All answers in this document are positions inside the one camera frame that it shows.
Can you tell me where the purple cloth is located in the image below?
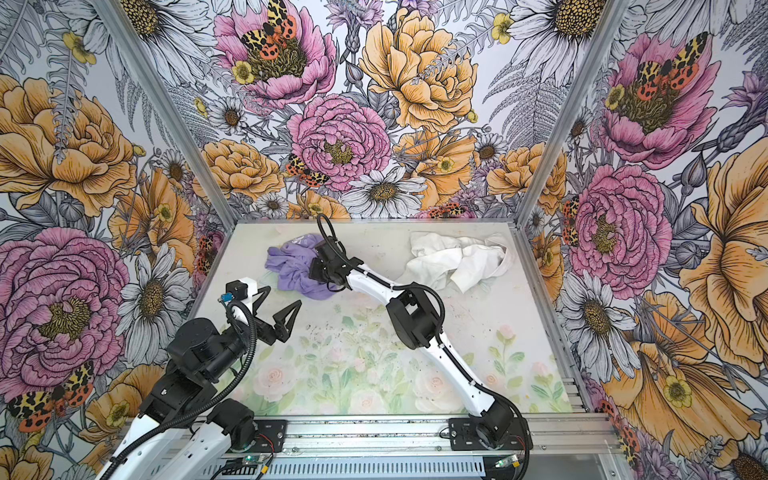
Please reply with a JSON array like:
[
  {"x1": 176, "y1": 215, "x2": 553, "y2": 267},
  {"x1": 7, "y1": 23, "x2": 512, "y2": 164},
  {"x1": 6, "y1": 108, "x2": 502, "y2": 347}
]
[{"x1": 265, "y1": 234, "x2": 334, "y2": 301}]

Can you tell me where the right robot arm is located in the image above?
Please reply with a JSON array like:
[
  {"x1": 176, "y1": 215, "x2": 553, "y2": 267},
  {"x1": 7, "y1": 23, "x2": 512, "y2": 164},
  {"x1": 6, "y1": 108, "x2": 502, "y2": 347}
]
[{"x1": 309, "y1": 238, "x2": 523, "y2": 449}]

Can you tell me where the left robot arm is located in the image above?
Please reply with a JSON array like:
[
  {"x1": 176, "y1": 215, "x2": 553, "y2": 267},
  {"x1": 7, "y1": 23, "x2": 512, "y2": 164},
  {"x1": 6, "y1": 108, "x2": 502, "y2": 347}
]
[{"x1": 97, "y1": 281, "x2": 302, "y2": 479}]

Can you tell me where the white cloth pile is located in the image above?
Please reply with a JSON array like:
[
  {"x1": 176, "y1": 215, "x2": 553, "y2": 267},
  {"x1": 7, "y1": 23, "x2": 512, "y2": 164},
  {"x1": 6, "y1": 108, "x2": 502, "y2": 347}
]
[{"x1": 397, "y1": 232, "x2": 517, "y2": 293}]

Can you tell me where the left green circuit board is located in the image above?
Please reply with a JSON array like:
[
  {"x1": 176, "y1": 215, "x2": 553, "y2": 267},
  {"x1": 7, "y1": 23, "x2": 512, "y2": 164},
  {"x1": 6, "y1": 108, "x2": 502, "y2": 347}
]
[{"x1": 222, "y1": 455, "x2": 274, "y2": 478}]

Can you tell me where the green circuit board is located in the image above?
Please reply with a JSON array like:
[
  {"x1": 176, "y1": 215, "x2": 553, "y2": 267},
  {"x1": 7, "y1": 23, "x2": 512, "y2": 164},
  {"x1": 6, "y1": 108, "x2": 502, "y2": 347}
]
[
  {"x1": 222, "y1": 455, "x2": 274, "y2": 478},
  {"x1": 494, "y1": 454, "x2": 521, "y2": 469}
]

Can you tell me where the right green circuit board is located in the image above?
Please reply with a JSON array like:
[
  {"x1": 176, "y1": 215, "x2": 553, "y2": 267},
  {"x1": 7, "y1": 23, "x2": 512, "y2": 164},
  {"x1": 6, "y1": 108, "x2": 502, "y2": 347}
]
[{"x1": 494, "y1": 454, "x2": 521, "y2": 469}]

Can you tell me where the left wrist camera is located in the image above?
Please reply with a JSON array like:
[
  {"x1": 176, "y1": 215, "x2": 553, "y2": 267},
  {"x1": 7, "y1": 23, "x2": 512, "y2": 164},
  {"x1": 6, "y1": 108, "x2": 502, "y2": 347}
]
[{"x1": 220, "y1": 278, "x2": 258, "y2": 303}]

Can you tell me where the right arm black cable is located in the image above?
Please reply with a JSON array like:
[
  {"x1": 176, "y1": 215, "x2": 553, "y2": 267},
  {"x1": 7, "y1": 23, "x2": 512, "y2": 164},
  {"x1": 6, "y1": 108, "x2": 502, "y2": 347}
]
[{"x1": 315, "y1": 213, "x2": 533, "y2": 480}]

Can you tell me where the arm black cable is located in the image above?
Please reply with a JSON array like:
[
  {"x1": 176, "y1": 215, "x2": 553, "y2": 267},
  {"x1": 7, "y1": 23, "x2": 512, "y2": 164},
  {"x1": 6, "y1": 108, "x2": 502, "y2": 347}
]
[
  {"x1": 315, "y1": 213, "x2": 533, "y2": 480},
  {"x1": 98, "y1": 299, "x2": 259, "y2": 480}
]

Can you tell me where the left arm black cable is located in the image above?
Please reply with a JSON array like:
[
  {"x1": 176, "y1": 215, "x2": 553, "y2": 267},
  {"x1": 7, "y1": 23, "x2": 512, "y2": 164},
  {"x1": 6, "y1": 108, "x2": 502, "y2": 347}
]
[{"x1": 98, "y1": 299, "x2": 259, "y2": 480}]

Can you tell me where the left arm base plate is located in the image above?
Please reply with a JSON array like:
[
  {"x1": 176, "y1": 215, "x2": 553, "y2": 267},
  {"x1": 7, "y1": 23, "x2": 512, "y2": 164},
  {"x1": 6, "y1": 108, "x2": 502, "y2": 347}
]
[{"x1": 231, "y1": 418, "x2": 288, "y2": 454}]

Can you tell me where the left aluminium corner post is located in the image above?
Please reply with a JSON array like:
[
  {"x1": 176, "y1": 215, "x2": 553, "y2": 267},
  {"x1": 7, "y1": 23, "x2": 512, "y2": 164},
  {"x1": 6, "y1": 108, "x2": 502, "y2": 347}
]
[{"x1": 94, "y1": 1, "x2": 237, "y2": 233}]

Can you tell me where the aluminium corner post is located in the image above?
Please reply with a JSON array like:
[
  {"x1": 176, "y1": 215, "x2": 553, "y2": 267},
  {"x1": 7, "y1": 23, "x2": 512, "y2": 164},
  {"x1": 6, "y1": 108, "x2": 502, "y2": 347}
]
[
  {"x1": 94, "y1": 1, "x2": 237, "y2": 233},
  {"x1": 515, "y1": 1, "x2": 643, "y2": 229}
]

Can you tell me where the aluminium front rail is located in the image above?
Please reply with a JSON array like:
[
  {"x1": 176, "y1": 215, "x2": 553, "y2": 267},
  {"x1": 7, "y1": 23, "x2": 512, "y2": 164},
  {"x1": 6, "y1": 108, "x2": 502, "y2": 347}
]
[{"x1": 255, "y1": 413, "x2": 620, "y2": 458}]

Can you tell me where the white slotted cable duct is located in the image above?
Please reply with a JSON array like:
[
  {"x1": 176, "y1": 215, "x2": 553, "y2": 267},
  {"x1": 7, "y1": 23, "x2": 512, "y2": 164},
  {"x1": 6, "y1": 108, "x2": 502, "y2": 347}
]
[{"x1": 216, "y1": 456, "x2": 486, "y2": 479}]

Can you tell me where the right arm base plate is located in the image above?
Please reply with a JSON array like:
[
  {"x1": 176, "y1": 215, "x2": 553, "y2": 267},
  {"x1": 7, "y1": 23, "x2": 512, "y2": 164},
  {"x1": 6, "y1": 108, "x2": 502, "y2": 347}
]
[{"x1": 448, "y1": 417, "x2": 533, "y2": 451}]

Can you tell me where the right aluminium corner post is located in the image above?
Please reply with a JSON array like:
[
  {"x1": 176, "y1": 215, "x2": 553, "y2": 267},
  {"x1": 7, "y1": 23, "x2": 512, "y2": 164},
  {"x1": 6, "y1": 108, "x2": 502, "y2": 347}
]
[{"x1": 515, "y1": 1, "x2": 643, "y2": 229}]

